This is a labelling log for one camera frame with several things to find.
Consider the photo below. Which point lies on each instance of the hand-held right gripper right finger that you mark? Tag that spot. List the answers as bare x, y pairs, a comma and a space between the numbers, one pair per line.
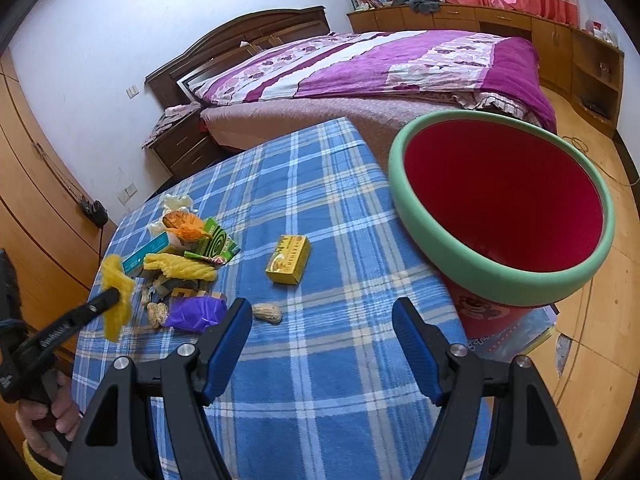
415, 350

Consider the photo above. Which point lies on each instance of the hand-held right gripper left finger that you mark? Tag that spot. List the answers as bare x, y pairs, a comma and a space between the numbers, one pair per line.
227, 347

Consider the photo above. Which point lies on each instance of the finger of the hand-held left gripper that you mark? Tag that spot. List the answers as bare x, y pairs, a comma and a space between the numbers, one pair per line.
75, 317

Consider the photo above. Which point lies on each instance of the yellow sponge piece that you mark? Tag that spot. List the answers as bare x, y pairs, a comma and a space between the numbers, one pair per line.
117, 310

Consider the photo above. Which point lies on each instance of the white and teal medicine box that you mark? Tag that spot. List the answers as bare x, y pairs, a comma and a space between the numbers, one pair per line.
147, 255

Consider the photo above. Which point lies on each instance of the green printed box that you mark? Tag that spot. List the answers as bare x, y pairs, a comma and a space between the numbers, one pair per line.
212, 242

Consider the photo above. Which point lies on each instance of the red bin with green rim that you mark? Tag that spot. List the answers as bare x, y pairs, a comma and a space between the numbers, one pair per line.
500, 200

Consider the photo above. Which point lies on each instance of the person's left hand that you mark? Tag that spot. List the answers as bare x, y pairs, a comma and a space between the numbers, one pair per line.
55, 417

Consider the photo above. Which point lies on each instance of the purple crumpled wrapper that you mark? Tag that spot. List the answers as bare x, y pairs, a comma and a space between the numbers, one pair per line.
195, 314

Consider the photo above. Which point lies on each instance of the peanut in shell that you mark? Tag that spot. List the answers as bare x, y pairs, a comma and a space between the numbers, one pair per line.
145, 296
157, 315
267, 313

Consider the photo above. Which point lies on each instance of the brown cardboard scraps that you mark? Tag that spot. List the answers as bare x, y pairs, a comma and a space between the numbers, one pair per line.
182, 290

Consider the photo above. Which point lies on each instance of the yellow ribbed foam piece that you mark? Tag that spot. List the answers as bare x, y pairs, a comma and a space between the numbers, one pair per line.
177, 266

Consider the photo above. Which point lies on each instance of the small yellow box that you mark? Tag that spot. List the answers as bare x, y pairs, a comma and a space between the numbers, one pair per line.
289, 260

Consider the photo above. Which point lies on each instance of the black power adapter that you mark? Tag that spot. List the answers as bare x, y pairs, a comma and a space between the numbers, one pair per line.
96, 212

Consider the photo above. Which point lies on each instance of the orange fruit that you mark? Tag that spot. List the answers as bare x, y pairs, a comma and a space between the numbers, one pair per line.
182, 225

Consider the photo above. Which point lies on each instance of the white crumpled foam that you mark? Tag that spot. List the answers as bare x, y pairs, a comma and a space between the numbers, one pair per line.
176, 202

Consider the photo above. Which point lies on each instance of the blue plaid tablecloth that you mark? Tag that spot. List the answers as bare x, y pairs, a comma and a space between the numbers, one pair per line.
325, 210

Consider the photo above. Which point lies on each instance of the dark wooden nightstand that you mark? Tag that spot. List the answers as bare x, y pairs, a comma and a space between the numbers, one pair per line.
187, 147

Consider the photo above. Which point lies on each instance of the pink floral cloth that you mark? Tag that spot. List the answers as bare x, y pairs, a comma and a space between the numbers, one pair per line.
167, 120

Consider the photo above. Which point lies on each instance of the bed with mauve sheet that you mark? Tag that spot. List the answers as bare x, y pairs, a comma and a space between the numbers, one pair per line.
310, 112

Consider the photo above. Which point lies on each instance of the bed with purple blanket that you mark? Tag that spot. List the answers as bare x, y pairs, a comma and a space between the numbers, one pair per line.
400, 70

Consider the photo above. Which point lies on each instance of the dark wooden headboard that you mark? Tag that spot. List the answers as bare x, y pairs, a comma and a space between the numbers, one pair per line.
210, 45

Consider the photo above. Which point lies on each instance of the long wooden cabinet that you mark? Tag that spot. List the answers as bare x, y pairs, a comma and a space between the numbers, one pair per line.
550, 45

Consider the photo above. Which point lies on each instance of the grey clothes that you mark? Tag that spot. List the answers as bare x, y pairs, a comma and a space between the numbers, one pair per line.
417, 2

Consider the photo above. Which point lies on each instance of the row of books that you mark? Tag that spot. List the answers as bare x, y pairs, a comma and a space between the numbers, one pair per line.
365, 1

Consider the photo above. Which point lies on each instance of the jars on cabinet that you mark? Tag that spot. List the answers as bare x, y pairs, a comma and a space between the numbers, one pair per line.
602, 32

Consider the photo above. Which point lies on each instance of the white wall socket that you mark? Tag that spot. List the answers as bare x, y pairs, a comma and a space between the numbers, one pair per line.
127, 194

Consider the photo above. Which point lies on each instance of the white wall switch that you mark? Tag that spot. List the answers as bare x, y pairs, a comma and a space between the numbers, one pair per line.
132, 92

